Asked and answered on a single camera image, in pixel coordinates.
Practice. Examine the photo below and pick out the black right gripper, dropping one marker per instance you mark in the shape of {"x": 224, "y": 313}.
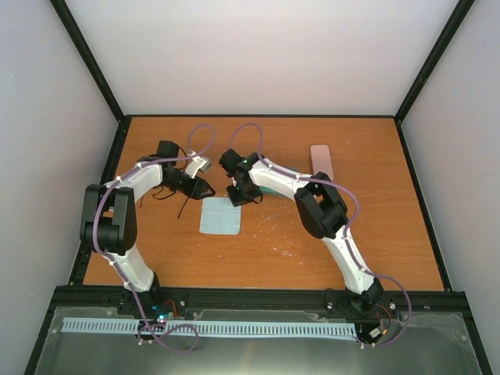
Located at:
{"x": 236, "y": 201}

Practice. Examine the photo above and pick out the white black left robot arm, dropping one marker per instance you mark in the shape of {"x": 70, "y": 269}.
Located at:
{"x": 109, "y": 222}

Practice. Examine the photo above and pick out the black aluminium frame rail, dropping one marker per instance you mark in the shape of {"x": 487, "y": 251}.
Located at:
{"x": 188, "y": 301}

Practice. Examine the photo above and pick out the blue grey glasses case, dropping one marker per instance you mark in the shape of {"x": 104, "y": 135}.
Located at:
{"x": 284, "y": 181}

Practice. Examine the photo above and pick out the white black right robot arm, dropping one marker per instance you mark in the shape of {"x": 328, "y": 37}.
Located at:
{"x": 323, "y": 214}

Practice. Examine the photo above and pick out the light blue cleaning cloth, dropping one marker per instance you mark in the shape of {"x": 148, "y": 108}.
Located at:
{"x": 220, "y": 217}

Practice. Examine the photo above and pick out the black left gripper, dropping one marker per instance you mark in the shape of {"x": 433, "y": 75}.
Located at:
{"x": 194, "y": 191}

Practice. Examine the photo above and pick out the light blue slotted cable duct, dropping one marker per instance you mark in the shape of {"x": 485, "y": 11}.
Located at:
{"x": 218, "y": 329}

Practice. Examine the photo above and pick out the pink glasses case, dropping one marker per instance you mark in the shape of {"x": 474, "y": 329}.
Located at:
{"x": 321, "y": 160}

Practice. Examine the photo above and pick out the black sunglasses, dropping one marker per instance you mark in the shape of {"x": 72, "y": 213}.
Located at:
{"x": 162, "y": 195}

